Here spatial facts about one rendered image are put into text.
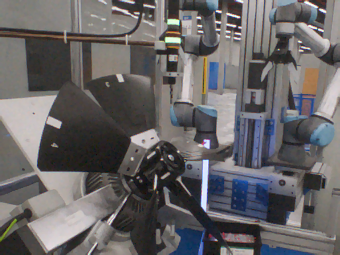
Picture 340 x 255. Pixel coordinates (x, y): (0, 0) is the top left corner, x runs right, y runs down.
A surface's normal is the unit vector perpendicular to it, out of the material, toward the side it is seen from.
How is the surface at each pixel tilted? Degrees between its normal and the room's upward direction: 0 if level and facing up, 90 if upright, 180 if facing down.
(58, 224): 50
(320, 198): 90
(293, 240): 90
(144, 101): 46
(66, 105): 72
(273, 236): 90
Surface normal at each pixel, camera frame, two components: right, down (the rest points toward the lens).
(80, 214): 0.76, -0.53
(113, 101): 0.27, -0.38
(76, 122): 0.76, -0.01
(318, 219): -0.33, 0.21
